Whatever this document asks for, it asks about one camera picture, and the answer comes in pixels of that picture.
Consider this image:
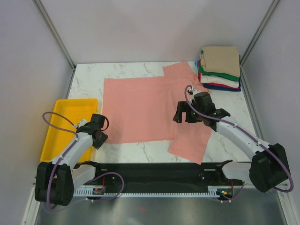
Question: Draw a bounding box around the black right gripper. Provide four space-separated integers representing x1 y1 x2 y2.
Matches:
172 101 204 123

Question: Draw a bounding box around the pink t shirt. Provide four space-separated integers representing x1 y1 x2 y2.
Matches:
102 61 211 164

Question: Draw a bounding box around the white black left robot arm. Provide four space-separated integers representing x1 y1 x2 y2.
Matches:
35 114 109 210

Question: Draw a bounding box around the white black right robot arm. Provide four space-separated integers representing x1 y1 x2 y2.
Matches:
173 85 294 193

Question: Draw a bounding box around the yellow plastic tray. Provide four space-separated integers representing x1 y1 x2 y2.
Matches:
40 98 98 162

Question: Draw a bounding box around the blue folded t shirt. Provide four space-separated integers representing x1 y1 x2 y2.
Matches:
202 54 242 92

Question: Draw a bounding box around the red folded t shirt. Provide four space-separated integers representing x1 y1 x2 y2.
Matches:
198 60 240 91

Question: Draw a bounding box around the green folded t shirt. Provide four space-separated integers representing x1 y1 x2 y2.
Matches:
197 49 240 82

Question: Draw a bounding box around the white folded t shirt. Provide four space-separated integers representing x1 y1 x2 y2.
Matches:
200 75 240 88

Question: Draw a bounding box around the beige folded t shirt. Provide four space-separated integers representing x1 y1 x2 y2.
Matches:
200 46 240 77

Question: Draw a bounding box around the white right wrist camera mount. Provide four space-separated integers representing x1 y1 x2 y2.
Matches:
187 88 201 96

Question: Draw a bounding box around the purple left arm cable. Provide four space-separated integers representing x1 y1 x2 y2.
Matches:
42 112 80 213

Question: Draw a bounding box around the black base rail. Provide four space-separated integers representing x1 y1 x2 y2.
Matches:
87 162 242 192

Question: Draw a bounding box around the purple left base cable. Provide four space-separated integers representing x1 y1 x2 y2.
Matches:
85 171 125 203

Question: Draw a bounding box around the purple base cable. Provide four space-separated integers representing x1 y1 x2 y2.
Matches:
85 171 125 203
217 179 247 204

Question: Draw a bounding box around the right aluminium table rail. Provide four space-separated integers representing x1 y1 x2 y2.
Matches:
240 68 265 139

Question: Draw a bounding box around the white slotted cable duct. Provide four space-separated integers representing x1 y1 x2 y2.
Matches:
74 185 233 198

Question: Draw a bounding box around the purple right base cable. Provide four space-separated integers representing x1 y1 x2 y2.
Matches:
217 179 247 204

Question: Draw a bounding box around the left aluminium frame post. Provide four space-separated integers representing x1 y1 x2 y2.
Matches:
32 0 76 71

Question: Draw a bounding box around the aluminium frame post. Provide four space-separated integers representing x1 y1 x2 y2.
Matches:
240 0 282 68
32 0 76 71

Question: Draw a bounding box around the right aluminium frame post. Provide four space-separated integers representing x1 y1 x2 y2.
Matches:
240 0 282 68

